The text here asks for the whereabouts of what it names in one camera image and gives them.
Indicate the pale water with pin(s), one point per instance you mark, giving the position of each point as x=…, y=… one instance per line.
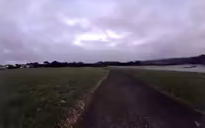
x=183, y=68

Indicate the wooded hillside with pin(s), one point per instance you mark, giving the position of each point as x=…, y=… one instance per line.
x=190, y=60

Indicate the grass field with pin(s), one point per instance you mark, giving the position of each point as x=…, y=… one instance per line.
x=183, y=85
x=33, y=96

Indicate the dark asphalt path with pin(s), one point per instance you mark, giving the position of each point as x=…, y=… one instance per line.
x=123, y=103

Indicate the row of trees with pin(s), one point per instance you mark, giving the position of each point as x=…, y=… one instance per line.
x=63, y=63

